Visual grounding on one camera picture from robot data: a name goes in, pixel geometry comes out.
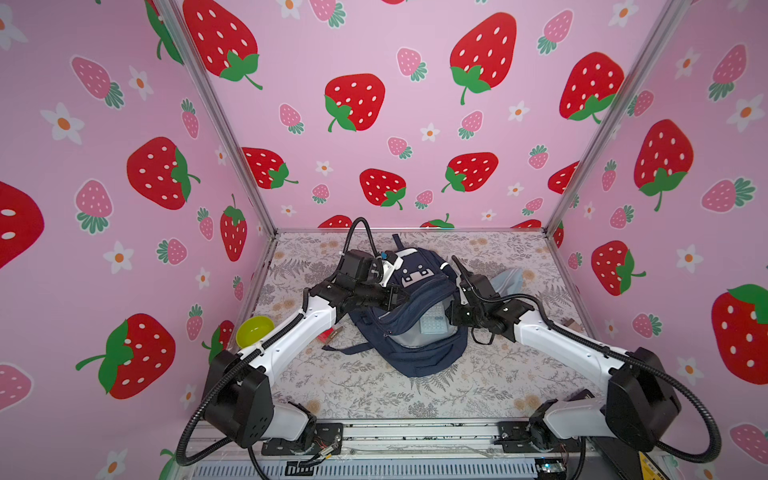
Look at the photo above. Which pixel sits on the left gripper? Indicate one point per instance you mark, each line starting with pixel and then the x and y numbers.
pixel 389 301

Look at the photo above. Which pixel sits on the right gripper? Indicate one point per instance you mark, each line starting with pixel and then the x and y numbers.
pixel 451 313

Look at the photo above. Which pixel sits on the grey calculator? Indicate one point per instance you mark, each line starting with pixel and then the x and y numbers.
pixel 433 324

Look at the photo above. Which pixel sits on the navy blue student backpack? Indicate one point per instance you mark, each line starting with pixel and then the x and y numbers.
pixel 431 284

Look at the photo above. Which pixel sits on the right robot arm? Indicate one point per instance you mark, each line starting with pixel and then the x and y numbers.
pixel 636 401

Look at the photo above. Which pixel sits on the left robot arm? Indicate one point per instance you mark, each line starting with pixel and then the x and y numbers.
pixel 238 405

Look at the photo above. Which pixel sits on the red card pack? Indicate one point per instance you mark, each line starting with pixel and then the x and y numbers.
pixel 327 336

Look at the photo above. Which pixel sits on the small eraser block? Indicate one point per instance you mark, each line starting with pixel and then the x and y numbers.
pixel 573 325

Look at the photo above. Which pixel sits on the green bowl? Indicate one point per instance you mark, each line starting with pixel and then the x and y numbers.
pixel 253 330

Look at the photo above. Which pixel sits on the black control box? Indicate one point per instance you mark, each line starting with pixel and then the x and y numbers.
pixel 631 464

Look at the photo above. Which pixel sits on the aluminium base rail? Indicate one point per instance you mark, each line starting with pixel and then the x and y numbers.
pixel 459 448

